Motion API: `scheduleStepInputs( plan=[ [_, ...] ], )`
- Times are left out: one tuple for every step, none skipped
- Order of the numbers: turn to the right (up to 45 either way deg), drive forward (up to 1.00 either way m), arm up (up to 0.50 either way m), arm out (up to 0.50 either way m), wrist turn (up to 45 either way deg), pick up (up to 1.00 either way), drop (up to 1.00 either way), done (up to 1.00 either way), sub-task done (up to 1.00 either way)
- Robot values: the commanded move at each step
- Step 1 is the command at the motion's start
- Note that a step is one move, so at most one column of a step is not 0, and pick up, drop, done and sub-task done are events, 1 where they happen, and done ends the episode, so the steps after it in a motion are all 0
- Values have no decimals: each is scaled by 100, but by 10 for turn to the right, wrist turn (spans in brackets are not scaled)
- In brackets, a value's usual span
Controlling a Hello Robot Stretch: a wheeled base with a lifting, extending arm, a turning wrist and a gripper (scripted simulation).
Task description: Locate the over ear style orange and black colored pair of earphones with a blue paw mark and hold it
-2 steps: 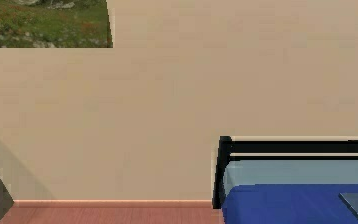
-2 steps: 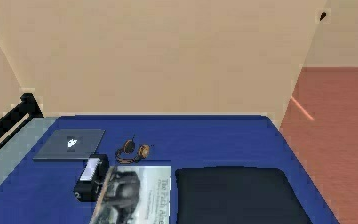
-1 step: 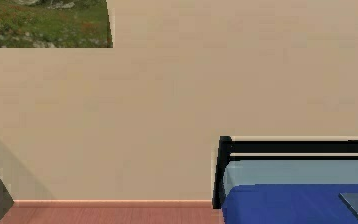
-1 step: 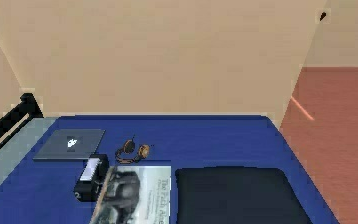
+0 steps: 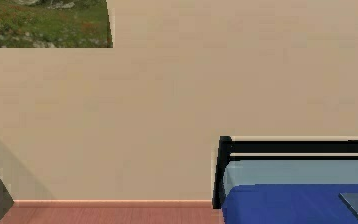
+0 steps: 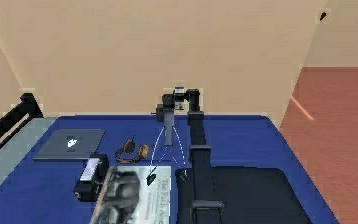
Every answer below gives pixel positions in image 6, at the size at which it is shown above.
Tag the orange and black over-ear headphones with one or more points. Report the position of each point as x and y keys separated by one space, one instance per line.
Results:
x=131 y=150

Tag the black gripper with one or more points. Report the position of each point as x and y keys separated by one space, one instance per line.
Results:
x=168 y=128

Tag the black bar frame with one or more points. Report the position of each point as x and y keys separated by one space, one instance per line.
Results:
x=17 y=115

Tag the grey laptop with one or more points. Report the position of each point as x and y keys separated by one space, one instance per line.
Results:
x=70 y=144

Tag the magazine with elephant picture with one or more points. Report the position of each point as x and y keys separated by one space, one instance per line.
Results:
x=127 y=196

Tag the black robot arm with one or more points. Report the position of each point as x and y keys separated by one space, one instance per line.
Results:
x=199 y=156

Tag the black box with white top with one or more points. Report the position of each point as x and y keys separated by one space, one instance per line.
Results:
x=93 y=181

